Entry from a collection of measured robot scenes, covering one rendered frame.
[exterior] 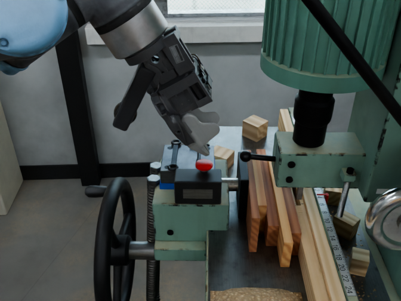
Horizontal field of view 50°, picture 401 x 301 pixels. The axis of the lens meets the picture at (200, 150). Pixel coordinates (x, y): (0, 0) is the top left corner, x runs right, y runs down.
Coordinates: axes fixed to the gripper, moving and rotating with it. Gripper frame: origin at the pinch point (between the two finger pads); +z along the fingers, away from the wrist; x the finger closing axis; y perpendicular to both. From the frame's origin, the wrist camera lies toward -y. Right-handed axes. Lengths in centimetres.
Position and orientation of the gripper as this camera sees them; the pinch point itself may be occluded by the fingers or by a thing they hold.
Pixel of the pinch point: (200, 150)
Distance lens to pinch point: 72.6
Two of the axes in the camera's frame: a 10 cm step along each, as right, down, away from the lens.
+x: 0.2, -5.6, 8.3
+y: 8.7, -4.0, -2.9
